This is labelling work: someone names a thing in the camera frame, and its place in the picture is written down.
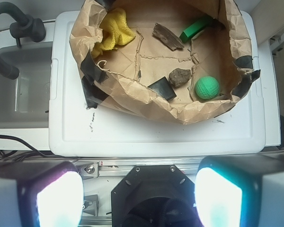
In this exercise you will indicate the green foam ball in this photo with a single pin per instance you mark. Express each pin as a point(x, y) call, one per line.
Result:
point(207, 88)

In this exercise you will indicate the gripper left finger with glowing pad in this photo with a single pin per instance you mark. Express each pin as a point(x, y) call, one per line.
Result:
point(40, 194)

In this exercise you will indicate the crumpled brown paper bag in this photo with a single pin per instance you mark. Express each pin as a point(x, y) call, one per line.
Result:
point(119, 78)

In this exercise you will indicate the small black box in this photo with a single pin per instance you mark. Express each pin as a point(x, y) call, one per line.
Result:
point(163, 88)

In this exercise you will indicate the metal corner bracket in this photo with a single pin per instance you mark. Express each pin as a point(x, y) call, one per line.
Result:
point(91, 205)

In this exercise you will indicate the green rectangular block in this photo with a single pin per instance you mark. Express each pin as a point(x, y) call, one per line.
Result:
point(195, 28)

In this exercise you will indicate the brown rock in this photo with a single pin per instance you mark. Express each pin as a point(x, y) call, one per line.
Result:
point(178, 77)

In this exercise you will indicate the black sink faucet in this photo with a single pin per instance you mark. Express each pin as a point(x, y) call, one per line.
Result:
point(24, 26)

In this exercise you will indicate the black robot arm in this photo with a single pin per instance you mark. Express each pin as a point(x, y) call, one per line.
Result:
point(228, 191)

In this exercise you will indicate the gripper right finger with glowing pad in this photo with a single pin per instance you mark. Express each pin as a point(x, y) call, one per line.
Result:
point(240, 191)

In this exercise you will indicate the dark brown bark piece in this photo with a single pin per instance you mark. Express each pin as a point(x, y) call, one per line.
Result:
point(167, 37)

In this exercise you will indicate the yellow knitted cloth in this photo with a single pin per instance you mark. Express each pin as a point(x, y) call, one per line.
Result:
point(115, 32)

